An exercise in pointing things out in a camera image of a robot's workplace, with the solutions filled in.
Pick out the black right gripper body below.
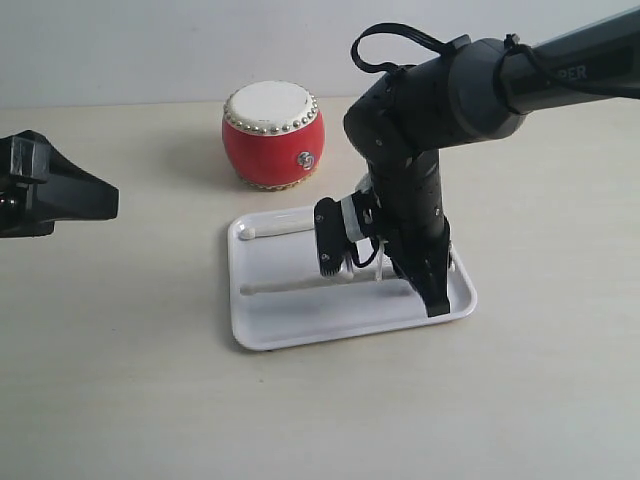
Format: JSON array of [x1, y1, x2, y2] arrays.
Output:
[[373, 199, 451, 280]]

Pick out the white drumstick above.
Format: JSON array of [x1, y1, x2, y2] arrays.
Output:
[[238, 217, 314, 241], [239, 267, 399, 296]]

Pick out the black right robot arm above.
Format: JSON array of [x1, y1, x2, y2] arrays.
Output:
[[343, 9, 639, 317]]

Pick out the small red drum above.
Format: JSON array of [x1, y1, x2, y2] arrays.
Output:
[[221, 80, 325, 190]]

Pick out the white plastic tray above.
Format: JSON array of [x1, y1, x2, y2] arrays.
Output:
[[227, 206, 477, 351]]

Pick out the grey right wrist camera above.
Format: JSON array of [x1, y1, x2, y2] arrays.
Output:
[[313, 191, 380, 278]]

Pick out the black camera cable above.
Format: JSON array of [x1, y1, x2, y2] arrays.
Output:
[[350, 22, 640, 101]]

